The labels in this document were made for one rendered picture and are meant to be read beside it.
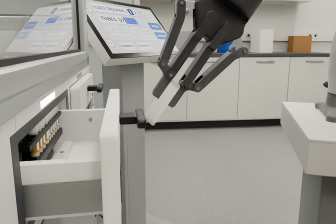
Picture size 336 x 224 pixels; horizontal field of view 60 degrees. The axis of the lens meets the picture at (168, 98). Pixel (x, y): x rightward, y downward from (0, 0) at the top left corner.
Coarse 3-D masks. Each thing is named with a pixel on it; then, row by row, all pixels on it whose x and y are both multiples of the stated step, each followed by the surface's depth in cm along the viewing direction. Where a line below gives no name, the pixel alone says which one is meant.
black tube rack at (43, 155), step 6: (60, 132) 49; (54, 138) 44; (48, 144) 41; (54, 144) 44; (42, 150) 39; (48, 150) 40; (24, 156) 37; (30, 156) 37; (36, 156) 37; (42, 156) 37
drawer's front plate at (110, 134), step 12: (108, 96) 47; (108, 108) 38; (108, 120) 32; (108, 132) 28; (108, 144) 28; (108, 156) 28; (108, 168) 28; (108, 180) 28; (108, 192) 29; (108, 204) 29; (120, 204) 31; (108, 216) 29; (120, 216) 29
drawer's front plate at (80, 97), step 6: (84, 78) 71; (90, 78) 79; (78, 84) 61; (84, 84) 66; (90, 84) 79; (72, 90) 57; (78, 90) 57; (84, 90) 66; (72, 96) 57; (78, 96) 57; (84, 96) 65; (90, 96) 78; (72, 102) 57; (78, 102) 58; (84, 102) 65; (90, 102) 77; (72, 108) 58; (78, 108) 58; (84, 108) 65
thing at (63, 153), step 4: (64, 144) 48; (68, 144) 48; (60, 148) 46; (64, 148) 46; (68, 148) 47; (60, 152) 45; (64, 152) 45; (68, 152) 46; (56, 156) 43; (60, 156) 43; (64, 156) 43
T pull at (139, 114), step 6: (138, 108) 46; (120, 114) 42; (126, 114) 42; (132, 114) 42; (138, 114) 42; (120, 120) 41; (126, 120) 41; (132, 120) 41; (138, 120) 39; (144, 120) 39; (138, 126) 39; (144, 126) 39
